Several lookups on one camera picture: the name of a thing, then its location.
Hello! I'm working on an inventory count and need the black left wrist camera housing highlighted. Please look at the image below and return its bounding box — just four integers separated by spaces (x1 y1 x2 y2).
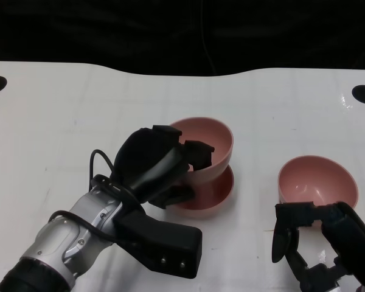
114 209 203 279

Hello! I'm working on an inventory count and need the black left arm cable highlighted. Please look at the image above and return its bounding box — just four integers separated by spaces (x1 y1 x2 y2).
48 148 147 241

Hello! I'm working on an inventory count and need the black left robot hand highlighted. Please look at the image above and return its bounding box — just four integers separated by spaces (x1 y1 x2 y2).
111 124 215 210

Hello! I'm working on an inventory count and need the pink plastic bowl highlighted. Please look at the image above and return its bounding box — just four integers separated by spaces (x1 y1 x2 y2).
167 117 234 186
277 155 360 228
170 165 235 218

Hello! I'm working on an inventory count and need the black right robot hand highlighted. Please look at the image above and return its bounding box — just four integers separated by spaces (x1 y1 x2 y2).
271 200 365 292

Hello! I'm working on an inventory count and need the black backdrop curtain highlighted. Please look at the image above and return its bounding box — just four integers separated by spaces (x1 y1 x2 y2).
0 0 365 77

